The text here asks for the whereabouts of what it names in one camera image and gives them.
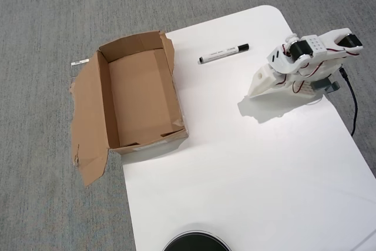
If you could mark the white marker pen black cap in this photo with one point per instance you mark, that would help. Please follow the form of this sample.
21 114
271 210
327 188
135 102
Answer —
221 54

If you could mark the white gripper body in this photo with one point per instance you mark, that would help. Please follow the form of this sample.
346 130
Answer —
260 83

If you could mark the small white label strip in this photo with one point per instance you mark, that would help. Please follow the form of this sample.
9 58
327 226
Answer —
80 62

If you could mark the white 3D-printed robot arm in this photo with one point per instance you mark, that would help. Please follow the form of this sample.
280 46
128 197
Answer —
315 46

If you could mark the open brown cardboard box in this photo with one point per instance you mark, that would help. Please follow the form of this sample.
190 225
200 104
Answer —
138 95

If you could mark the white fixed gripper finger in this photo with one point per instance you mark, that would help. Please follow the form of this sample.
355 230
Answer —
261 82

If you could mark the gray table clamp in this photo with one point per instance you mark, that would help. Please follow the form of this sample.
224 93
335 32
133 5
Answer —
326 85

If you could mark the black round disc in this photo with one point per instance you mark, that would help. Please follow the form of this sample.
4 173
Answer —
195 242

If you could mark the white moving gripper finger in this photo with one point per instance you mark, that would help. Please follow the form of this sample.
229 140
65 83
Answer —
274 90

